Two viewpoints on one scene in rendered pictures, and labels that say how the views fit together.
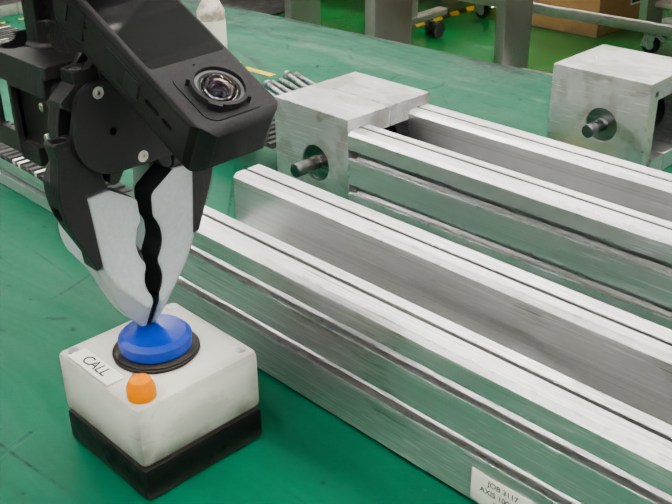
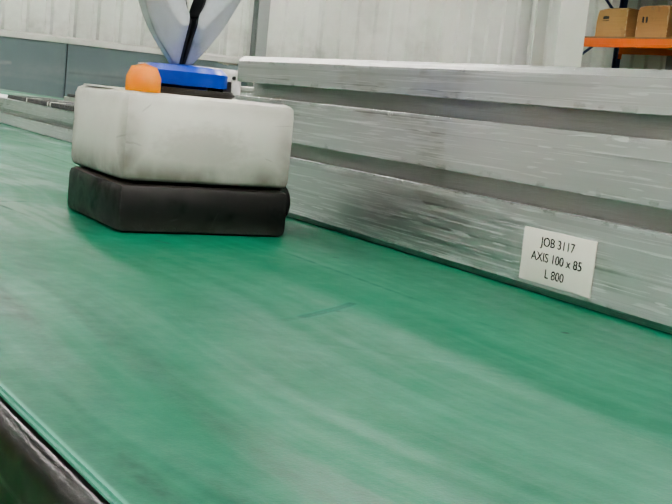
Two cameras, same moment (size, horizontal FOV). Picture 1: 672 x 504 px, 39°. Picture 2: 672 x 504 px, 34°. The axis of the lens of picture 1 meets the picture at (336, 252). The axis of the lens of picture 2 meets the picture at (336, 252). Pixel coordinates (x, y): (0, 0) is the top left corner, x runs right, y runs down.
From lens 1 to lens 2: 0.30 m
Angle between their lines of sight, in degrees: 24
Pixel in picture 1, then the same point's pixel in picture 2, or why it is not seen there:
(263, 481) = (262, 247)
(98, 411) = (95, 132)
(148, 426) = (138, 119)
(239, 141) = not seen: outside the picture
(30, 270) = not seen: hidden behind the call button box
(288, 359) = (343, 185)
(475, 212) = not seen: hidden behind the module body
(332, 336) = (393, 120)
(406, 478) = (444, 271)
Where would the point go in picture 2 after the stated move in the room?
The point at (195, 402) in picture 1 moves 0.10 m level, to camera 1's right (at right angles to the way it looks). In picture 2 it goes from (204, 126) to (431, 151)
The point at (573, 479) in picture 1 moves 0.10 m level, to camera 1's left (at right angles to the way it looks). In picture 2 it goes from (644, 171) to (354, 140)
